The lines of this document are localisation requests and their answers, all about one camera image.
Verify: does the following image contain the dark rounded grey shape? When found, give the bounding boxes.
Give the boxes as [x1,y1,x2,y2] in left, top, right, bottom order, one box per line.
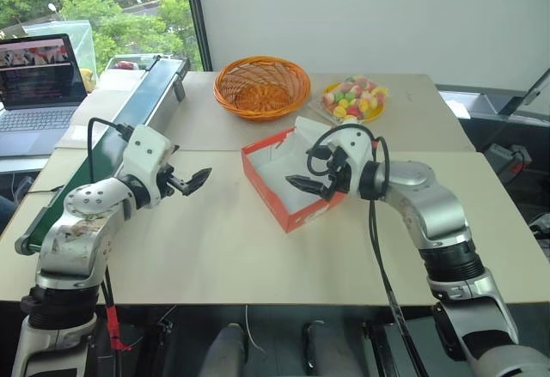
[200,322,251,377]

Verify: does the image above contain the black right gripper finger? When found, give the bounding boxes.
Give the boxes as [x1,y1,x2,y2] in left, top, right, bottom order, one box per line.
[284,173,328,192]
[296,185,335,203]

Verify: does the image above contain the grey tilted screen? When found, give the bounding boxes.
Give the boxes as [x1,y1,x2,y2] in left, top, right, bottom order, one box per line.
[497,64,550,117]

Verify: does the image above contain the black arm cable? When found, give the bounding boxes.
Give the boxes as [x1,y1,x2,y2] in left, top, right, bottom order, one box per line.
[305,124,429,377]
[87,117,135,183]

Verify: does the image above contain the red tape strip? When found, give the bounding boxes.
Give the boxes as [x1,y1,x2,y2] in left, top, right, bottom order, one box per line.
[106,305,131,353]

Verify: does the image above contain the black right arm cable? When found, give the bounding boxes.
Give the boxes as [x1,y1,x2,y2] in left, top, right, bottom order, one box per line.
[305,124,429,377]

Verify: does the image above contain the green conveyor belt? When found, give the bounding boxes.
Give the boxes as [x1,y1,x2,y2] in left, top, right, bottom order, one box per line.
[14,56,192,257]

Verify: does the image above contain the thin white wire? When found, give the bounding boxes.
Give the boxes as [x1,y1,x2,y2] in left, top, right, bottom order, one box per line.
[243,303,268,357]

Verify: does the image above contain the clear bin with red item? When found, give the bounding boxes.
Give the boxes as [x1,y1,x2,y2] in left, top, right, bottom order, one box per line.
[104,52,174,74]

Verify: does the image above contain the grey open laptop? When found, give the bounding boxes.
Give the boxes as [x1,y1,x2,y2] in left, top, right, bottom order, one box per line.
[0,33,89,157]

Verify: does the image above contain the black window frame post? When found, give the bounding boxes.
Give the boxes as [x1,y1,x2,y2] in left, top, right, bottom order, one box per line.
[180,0,215,72]

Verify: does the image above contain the orange wicker basket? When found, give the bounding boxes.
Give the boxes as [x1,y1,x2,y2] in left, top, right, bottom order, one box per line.
[213,55,312,122]

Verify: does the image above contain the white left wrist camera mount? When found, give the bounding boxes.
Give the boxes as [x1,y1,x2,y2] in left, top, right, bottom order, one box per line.
[121,125,180,211]

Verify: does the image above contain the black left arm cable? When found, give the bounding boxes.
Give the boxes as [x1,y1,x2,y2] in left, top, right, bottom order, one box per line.
[87,117,135,183]

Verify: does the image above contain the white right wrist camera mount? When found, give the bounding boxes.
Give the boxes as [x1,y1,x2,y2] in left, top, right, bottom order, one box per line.
[329,125,376,194]

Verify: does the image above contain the yellow plate of toy fruit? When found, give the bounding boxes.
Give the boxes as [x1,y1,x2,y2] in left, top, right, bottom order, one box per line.
[319,75,391,124]

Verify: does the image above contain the red cardboard box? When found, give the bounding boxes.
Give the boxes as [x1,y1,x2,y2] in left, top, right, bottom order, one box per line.
[240,115,350,234]

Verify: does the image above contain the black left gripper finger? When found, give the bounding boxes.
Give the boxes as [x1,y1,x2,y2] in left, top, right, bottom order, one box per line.
[168,180,200,198]
[171,167,213,188]

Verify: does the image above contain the black device with red part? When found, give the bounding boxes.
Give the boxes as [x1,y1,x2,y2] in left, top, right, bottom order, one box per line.
[483,142,535,185]

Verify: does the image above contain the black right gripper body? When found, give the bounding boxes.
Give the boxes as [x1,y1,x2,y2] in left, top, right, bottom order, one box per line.
[322,146,352,202]

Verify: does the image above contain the thin black table cable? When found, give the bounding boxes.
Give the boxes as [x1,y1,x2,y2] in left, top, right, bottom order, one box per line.
[27,184,66,195]

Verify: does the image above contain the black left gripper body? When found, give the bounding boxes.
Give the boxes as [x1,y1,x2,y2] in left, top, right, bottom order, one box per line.
[156,164,185,198]

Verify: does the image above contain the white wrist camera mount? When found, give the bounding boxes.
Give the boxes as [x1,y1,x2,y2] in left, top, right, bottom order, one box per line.
[329,125,376,194]
[121,125,180,211]

